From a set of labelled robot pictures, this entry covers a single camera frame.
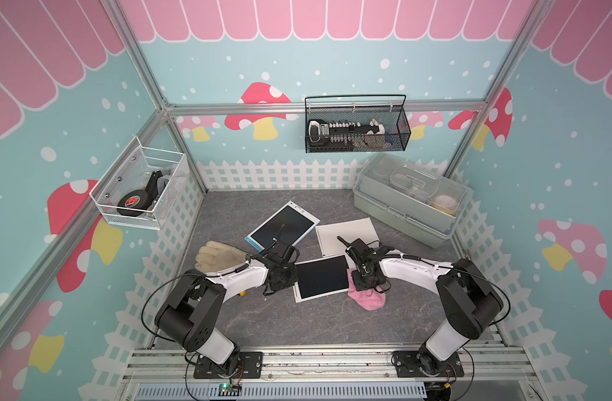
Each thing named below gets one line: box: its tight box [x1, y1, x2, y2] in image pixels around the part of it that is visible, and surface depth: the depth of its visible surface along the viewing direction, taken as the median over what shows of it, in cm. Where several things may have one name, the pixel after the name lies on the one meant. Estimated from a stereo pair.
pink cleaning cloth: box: [346, 268, 387, 311], surface depth 85 cm
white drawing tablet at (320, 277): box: [292, 253, 351, 304], surface depth 92 cm
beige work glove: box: [194, 240, 249, 274], surface depth 99 cm
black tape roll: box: [117, 189, 150, 217], surface depth 71 cm
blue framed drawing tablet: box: [244, 200, 321, 253], surface depth 111 cm
